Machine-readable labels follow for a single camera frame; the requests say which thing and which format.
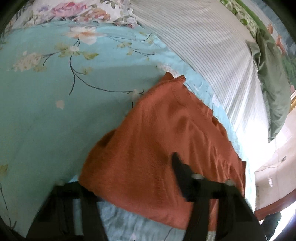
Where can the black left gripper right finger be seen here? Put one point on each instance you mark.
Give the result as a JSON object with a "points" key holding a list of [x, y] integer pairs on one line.
{"points": [[235, 220]]}

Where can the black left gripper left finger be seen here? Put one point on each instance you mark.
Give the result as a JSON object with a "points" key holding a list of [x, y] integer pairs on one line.
{"points": [[55, 219]]}

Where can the brown wooden bed frame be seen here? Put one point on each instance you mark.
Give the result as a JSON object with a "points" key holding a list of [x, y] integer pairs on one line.
{"points": [[277, 206]]}

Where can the white striped pillow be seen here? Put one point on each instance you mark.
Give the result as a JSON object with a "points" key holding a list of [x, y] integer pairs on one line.
{"points": [[214, 43]]}

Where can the green pillow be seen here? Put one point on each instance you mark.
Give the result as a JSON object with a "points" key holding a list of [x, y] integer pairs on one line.
{"points": [[273, 79]]}

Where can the rust orange knit cloth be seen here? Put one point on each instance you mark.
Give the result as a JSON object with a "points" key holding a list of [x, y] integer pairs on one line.
{"points": [[130, 166]]}

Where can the pink floral white pillow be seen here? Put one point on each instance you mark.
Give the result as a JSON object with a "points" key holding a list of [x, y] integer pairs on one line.
{"points": [[40, 12]]}

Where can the green cartoon print cloth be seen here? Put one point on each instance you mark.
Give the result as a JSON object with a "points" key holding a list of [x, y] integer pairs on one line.
{"points": [[255, 15]]}

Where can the light blue floral bedsheet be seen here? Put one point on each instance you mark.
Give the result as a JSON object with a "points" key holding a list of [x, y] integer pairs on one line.
{"points": [[63, 86]]}

